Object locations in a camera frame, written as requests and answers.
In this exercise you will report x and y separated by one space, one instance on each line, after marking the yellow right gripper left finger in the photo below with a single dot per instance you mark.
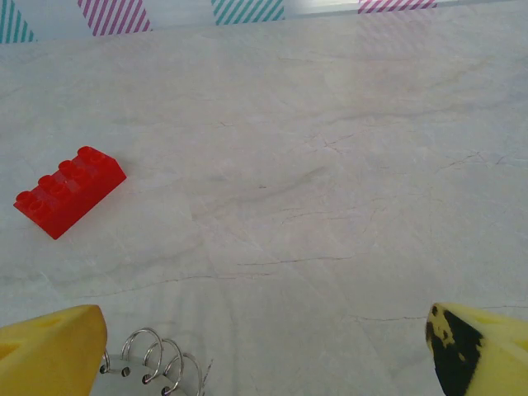
45 354

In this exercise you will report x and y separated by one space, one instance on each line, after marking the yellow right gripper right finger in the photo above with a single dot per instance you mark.
491 354

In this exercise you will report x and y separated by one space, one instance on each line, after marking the grey keyring holder with rings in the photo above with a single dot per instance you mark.
136 377

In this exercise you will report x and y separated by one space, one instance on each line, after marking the small red toy brick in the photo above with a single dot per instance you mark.
70 194

